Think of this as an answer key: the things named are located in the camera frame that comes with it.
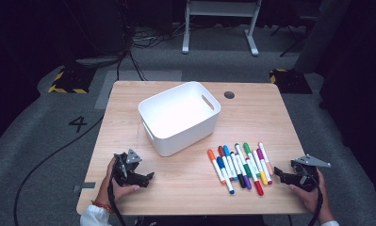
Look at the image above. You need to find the dark green marker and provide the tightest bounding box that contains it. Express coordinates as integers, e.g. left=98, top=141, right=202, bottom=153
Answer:
left=234, top=143, right=253, bottom=179

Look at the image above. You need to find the dark blue marker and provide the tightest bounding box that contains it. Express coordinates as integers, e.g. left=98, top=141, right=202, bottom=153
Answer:
left=216, top=155, right=236, bottom=195

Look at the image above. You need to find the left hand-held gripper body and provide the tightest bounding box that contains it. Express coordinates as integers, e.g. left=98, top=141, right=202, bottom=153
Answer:
left=111, top=148, right=145, bottom=188

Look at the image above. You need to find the brown marker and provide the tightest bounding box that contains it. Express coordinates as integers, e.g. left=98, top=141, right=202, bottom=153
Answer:
left=217, top=145, right=235, bottom=182

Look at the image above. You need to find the yellow marker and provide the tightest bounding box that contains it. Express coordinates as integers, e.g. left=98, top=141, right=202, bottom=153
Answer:
left=252, top=150, right=269, bottom=186

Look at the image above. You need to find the hand-held gripper black cable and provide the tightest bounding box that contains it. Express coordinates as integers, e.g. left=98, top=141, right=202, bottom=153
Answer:
left=307, top=180, right=324, bottom=226
left=106, top=177, right=127, bottom=226

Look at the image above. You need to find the orange bracelet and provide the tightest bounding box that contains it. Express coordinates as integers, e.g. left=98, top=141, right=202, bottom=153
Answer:
left=90, top=200, right=113, bottom=215

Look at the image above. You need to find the black marker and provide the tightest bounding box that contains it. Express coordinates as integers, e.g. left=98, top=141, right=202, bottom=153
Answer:
left=229, top=152, right=247, bottom=189

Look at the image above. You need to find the right hand-held gripper black cable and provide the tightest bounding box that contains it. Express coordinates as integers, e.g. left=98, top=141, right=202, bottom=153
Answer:
left=307, top=180, right=324, bottom=226

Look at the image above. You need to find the purple marker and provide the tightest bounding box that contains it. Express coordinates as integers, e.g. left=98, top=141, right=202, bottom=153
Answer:
left=235, top=153, right=253, bottom=190

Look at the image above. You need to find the person's right hand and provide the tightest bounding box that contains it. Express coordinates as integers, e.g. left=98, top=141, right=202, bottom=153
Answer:
left=287, top=169, right=335, bottom=225

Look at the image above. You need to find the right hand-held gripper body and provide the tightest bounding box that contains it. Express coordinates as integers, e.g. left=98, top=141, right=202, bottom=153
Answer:
left=285, top=153, right=332, bottom=193

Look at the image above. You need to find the orange marker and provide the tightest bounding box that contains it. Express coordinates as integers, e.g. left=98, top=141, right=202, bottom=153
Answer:
left=206, top=148, right=227, bottom=186

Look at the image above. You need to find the light green marker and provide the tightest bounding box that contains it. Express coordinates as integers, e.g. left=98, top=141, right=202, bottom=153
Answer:
left=242, top=141, right=261, bottom=177

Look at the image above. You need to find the grey round stand base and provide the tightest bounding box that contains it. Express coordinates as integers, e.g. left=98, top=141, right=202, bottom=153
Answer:
left=75, top=56, right=121, bottom=69

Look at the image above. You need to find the white desk frame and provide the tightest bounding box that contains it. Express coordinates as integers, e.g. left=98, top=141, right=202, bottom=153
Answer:
left=181, top=0, right=263, bottom=57

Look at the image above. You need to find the long black floor cable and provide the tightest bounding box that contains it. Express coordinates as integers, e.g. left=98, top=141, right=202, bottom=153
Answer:
left=13, top=114, right=106, bottom=226

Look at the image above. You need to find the white plastic bin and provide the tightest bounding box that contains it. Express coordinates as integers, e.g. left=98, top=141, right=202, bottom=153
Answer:
left=138, top=80, right=222, bottom=157

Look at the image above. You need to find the grey curtain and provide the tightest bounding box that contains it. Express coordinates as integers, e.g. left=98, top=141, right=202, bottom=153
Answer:
left=293, top=0, right=353, bottom=74

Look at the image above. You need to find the light blue marker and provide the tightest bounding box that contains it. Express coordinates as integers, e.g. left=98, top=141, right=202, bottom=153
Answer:
left=222, top=144, right=239, bottom=182

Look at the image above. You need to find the yellow black striped floor mat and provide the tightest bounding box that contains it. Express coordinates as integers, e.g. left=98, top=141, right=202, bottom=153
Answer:
left=269, top=69, right=314, bottom=95
left=47, top=67, right=97, bottom=94

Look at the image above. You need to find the pink marker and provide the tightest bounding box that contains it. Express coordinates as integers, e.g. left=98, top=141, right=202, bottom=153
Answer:
left=258, top=141, right=275, bottom=177

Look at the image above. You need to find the left hand-held gripper black cable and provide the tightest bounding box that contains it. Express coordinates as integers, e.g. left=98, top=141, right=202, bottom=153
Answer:
left=106, top=177, right=127, bottom=226

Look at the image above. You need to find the person's left hand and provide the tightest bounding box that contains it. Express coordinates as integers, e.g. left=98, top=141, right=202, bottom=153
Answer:
left=95, top=155, right=141, bottom=210

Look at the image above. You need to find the bundle of floor cables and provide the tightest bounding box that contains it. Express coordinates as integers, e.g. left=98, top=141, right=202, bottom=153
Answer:
left=130, top=26, right=189, bottom=48

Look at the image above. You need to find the grey tape piece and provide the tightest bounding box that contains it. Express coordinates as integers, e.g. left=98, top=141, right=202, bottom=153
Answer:
left=73, top=182, right=96, bottom=193

